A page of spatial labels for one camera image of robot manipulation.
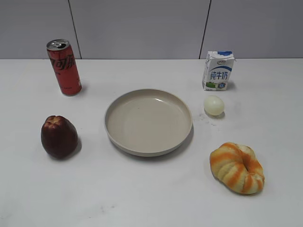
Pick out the orange striped croissant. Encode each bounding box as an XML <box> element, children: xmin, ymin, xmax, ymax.
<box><xmin>210</xmin><ymin>142</ymin><xmax>265</xmax><ymax>194</ymax></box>

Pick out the beige round plate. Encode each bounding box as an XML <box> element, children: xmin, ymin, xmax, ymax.
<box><xmin>104</xmin><ymin>89</ymin><xmax>193</xmax><ymax>157</ymax></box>

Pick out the dark red apple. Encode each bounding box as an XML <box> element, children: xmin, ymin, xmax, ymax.
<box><xmin>41</xmin><ymin>115</ymin><xmax>78</xmax><ymax>159</ymax></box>

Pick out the white blue milk carton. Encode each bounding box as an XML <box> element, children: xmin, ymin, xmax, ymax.
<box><xmin>202</xmin><ymin>51</ymin><xmax>235</xmax><ymax>91</ymax></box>

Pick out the white egg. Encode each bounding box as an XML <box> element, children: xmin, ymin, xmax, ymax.
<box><xmin>204</xmin><ymin>96</ymin><xmax>224</xmax><ymax>116</ymax></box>

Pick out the red cola can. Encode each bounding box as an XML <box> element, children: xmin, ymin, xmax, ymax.
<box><xmin>46</xmin><ymin>39</ymin><xmax>82</xmax><ymax>96</ymax></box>

